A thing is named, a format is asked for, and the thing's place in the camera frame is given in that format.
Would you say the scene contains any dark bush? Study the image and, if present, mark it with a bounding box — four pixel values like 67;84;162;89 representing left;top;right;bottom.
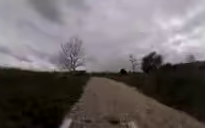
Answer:
119;68;128;75

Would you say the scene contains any small bare tree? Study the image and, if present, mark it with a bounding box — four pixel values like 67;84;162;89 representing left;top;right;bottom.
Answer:
128;54;139;74

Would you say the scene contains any pale gravel path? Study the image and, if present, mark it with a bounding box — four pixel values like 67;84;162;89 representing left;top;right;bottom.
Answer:
59;76;205;128

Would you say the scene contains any dark tree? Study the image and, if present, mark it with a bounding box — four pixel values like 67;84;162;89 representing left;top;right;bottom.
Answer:
141;51;164;74

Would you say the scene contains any robot's own part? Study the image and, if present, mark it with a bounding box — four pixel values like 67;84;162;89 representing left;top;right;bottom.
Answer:
127;120;138;128
59;117;73;128

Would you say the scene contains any grass verge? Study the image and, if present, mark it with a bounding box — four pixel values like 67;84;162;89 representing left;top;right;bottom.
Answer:
93;61;205;128
0;66;92;128

